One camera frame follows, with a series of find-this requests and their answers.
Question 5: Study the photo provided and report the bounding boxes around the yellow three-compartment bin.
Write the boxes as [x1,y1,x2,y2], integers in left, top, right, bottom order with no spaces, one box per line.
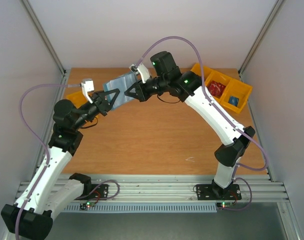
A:
[203,66,253,114]

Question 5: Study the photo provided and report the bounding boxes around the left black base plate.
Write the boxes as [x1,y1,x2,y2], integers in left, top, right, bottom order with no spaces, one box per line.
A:
[76,183,109,201]

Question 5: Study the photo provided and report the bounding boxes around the teal leather card holder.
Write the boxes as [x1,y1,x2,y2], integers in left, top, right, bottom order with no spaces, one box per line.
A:
[102,72,137,110]

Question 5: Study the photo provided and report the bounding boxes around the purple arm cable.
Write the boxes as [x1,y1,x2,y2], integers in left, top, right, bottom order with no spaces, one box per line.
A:
[136,36,269,211]
[14,83,84,240]

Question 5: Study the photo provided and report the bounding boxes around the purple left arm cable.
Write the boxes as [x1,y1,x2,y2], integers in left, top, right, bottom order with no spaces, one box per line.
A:
[14,83,84,240]

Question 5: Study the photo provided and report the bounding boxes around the red cards in bin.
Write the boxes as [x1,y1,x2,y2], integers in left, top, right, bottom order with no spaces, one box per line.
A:
[208,80,226,98]

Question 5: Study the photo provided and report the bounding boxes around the blue card in bin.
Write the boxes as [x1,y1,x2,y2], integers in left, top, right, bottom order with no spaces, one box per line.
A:
[228,96,239,107]

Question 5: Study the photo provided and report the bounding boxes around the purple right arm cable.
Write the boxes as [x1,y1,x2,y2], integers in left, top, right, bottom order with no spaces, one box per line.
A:
[136,36,269,211]

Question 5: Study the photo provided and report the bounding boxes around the aluminium frame rail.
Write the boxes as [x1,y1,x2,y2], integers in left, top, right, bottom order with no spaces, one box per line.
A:
[15,173,290,204]

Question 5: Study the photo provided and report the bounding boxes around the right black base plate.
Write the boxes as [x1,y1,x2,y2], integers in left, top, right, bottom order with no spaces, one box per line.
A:
[193,183,242,201]

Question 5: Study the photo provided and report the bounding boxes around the grey slotted cable duct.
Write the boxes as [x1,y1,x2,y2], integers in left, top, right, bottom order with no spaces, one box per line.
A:
[63,202,217,214]

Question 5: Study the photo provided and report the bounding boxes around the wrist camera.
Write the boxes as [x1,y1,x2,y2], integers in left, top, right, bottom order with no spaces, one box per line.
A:
[129,63,151,84]
[80,78,95,104]

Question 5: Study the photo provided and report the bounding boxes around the circuit board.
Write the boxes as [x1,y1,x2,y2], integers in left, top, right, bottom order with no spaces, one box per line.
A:
[216,201,235,209]
[79,201,96,211]

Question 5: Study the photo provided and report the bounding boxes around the right circuit board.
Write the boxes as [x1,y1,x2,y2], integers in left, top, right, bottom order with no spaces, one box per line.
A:
[216,201,235,209]

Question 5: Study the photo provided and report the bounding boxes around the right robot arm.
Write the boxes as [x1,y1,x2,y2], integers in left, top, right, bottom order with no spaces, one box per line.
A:
[124,51,255,200]

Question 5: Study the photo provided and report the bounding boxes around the small yellow bin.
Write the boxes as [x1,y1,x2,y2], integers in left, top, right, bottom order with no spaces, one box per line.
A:
[65,91,88,109]

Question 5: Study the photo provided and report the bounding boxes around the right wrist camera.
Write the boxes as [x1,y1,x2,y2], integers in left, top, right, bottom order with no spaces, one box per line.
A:
[129,63,151,84]

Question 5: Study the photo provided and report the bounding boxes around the left circuit board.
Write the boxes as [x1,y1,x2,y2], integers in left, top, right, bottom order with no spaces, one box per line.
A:
[79,201,96,211]

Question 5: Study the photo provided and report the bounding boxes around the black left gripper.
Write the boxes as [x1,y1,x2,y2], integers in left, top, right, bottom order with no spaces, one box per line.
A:
[72,87,121,130]

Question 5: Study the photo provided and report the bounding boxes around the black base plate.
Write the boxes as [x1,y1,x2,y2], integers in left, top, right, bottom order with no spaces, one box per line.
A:
[76,183,109,201]
[193,183,242,201]

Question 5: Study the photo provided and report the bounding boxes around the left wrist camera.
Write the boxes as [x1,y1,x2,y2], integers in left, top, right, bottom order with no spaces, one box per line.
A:
[80,78,95,104]

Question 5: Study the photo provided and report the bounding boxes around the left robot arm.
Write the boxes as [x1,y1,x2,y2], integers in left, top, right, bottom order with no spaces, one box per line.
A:
[1,88,120,240]

